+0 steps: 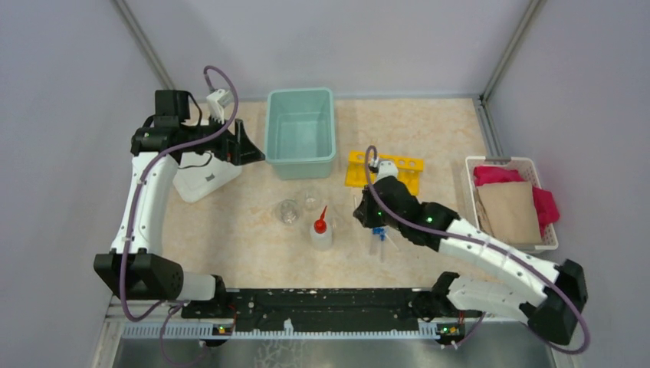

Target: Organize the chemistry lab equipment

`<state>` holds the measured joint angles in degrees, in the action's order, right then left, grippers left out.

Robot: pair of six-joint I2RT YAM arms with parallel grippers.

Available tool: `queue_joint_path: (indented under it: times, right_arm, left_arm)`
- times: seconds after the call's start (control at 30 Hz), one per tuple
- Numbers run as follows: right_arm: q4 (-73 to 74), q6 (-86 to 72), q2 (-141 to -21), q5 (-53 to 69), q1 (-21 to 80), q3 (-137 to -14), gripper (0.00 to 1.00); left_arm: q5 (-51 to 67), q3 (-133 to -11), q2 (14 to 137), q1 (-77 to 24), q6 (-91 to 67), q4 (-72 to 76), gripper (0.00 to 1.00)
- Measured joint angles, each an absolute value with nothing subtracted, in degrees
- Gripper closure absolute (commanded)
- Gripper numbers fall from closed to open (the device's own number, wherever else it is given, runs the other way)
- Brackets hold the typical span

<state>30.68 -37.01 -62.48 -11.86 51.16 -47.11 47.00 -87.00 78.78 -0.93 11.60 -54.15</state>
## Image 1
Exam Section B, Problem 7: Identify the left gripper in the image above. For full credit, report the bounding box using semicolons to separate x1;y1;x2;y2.
181;110;265;165

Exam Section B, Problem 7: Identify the yellow test tube rack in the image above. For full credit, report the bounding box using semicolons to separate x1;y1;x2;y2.
344;151;424;196

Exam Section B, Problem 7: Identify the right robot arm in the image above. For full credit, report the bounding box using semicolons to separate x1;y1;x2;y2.
353;176;592;354

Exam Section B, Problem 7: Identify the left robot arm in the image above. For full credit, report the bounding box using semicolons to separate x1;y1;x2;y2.
94;89;265;317

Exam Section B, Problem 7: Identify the white plastic lid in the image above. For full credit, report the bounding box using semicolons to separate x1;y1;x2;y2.
172;153;242;203

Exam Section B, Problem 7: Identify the blue-capped tube left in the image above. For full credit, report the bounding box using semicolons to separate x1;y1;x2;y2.
369;227;382;255

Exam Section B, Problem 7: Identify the teal plastic bin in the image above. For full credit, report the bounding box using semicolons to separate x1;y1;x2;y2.
264;87;337;180

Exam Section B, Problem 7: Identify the clear glass beaker front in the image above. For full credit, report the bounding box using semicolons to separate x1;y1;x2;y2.
274;199;300;225

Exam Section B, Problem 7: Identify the clear glass beaker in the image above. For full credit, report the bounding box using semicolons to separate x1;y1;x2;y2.
274;199;300;225
300;186;324;212

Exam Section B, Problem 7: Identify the clear glass beaker rear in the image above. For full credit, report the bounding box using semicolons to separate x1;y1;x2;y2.
300;186;324;212

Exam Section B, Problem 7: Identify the red-capped wash bottle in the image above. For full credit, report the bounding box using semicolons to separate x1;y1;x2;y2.
310;206;333;251

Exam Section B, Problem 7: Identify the brown paper bag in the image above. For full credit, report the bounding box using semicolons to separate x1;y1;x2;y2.
476;182;542;246

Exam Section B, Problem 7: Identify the white perforated basket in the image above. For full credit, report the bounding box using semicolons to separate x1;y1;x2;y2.
461;156;559;254

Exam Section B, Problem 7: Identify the pink cloth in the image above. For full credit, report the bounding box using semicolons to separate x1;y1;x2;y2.
473;166;560;236

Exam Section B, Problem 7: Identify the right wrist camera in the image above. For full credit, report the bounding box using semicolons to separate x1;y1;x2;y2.
368;159;399;181

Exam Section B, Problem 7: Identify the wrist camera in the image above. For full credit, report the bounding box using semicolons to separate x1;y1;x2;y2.
206;89;234;123
368;159;399;181

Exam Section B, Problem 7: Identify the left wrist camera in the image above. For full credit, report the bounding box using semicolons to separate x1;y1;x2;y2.
206;89;234;123

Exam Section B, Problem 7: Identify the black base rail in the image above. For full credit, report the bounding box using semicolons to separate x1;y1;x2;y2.
181;288;480;333

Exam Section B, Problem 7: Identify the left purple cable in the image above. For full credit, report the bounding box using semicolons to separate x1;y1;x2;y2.
118;66;240;366

